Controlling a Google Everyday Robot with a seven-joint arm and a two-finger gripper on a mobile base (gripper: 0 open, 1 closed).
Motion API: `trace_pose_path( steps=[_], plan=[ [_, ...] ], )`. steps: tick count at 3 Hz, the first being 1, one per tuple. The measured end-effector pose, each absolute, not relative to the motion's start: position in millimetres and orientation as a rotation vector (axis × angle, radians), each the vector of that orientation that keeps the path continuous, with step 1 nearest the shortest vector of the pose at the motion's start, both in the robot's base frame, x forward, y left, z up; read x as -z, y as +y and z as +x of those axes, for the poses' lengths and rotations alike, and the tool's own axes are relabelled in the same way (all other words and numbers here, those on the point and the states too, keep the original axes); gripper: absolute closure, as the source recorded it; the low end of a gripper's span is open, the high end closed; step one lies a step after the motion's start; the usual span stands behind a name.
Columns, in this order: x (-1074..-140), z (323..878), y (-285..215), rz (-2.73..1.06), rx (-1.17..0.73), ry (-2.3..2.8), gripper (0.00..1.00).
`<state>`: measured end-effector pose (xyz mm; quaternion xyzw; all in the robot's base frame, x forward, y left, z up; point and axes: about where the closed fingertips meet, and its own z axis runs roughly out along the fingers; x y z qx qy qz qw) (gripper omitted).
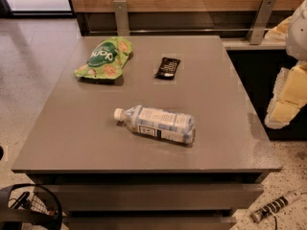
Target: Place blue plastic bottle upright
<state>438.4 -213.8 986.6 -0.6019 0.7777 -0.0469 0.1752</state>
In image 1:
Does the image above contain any right metal bracket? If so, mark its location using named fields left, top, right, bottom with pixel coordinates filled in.
left=247, top=0, right=276, bottom=45

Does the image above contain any green snack bag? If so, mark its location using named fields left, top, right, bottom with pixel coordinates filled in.
left=74, top=36, right=132, bottom=80

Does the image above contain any white power strip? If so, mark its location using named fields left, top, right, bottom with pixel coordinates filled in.
left=250, top=191, right=301, bottom=223

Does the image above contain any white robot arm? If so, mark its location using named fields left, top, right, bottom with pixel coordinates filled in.
left=265, top=0, right=307, bottom=129

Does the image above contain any grey drawer cabinet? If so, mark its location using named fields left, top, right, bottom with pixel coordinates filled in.
left=12, top=36, right=281, bottom=230

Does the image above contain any blue plastic water bottle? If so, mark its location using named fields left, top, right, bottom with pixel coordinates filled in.
left=113, top=105, right=195, bottom=144

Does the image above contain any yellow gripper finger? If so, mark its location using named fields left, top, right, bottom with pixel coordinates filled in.
left=265, top=16, right=291, bottom=41
left=265, top=61, right=307, bottom=129

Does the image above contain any black snack bar wrapper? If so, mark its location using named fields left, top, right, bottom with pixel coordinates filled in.
left=154, top=57, right=180, bottom=80

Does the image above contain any metal bracket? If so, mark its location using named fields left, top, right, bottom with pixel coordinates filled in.
left=247, top=0, right=276, bottom=45
left=113, top=0, right=130, bottom=36

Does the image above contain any left metal bracket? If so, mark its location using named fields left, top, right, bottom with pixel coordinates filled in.
left=113, top=0, right=130, bottom=36

